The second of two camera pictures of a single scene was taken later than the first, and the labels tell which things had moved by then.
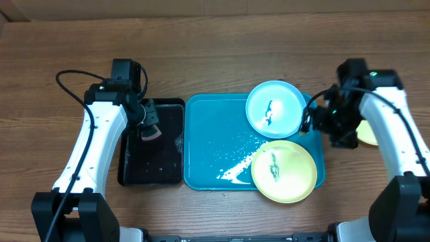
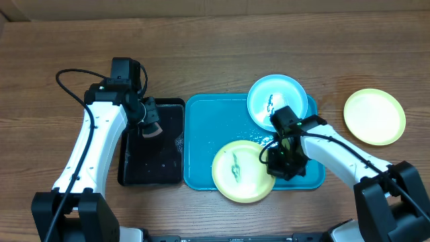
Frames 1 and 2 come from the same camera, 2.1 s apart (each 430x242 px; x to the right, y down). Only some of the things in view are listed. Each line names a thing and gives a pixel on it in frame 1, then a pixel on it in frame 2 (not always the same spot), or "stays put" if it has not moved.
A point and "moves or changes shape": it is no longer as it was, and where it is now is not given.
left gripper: [153, 117] stays put
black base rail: [299, 236] stays put
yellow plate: [283, 171] moves or changes shape
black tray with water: [150, 153] stays put
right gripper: [349, 139] → [277, 170]
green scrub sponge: [150, 132] stays put
